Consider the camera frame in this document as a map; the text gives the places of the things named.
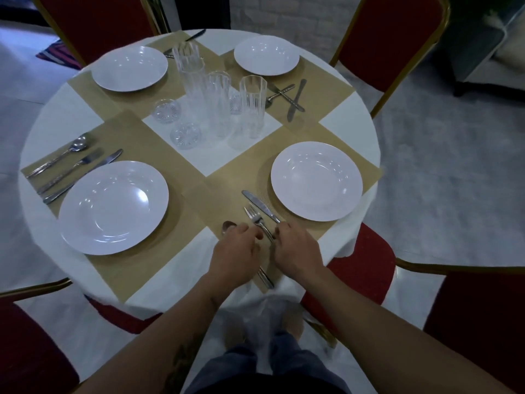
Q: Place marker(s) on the person's right hand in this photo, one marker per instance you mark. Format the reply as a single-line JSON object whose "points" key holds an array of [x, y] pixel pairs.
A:
{"points": [[297, 252]]}

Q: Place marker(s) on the person's left hand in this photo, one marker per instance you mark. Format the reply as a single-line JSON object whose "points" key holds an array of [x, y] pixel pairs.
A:
{"points": [[233, 258]]}

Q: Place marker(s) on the person's left thumb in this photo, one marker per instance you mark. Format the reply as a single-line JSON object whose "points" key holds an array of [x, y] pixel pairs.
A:
{"points": [[255, 235]]}

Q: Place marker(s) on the person's right fingers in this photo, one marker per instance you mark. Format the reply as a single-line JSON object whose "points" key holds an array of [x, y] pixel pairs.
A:
{"points": [[283, 228]]}

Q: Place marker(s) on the silver fork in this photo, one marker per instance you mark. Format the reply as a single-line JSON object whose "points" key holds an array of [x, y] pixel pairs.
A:
{"points": [[78, 164], [168, 52], [293, 103], [256, 219]]}

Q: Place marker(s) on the silver table knife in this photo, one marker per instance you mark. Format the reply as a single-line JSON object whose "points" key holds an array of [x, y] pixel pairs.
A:
{"points": [[94, 164], [258, 204], [196, 35], [296, 100]]}

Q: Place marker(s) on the silver spoon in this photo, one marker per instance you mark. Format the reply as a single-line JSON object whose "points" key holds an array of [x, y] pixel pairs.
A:
{"points": [[76, 145], [267, 279], [287, 90]]}

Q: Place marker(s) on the person's right forearm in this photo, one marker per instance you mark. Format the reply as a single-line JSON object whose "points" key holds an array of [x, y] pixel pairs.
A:
{"points": [[389, 344]]}

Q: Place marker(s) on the person's left forearm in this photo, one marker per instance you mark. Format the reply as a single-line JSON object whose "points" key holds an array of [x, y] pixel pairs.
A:
{"points": [[164, 344]]}

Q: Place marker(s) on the beige placemat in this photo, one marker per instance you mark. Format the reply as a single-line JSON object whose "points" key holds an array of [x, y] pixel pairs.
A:
{"points": [[229, 188], [135, 266], [324, 98], [123, 100]]}

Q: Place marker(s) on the white round plate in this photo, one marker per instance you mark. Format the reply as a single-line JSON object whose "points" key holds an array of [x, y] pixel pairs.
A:
{"points": [[113, 207], [129, 68], [266, 55], [316, 181]]}

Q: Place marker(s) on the white tablecloth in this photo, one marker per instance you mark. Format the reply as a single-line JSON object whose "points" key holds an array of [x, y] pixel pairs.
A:
{"points": [[213, 157]]}

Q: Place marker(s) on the small clear glass coaster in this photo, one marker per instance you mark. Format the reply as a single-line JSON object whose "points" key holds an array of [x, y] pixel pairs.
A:
{"points": [[185, 135], [166, 111]]}

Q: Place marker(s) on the tall ribbed clear glass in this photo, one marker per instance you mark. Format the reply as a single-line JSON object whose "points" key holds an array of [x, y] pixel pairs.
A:
{"points": [[218, 102], [193, 84], [185, 51], [253, 104]]}

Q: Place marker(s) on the blue jeans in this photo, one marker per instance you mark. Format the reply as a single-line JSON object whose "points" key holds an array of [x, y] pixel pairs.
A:
{"points": [[287, 365]]}

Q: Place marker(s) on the grey armchair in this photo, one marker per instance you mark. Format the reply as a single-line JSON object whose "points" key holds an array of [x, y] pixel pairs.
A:
{"points": [[475, 53]]}

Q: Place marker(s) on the striped rug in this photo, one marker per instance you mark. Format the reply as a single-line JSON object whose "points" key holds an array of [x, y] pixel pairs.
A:
{"points": [[57, 55]]}

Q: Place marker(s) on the red chair with gold frame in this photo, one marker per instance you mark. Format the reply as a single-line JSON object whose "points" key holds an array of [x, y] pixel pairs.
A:
{"points": [[98, 24], [475, 324], [389, 40], [28, 348]]}

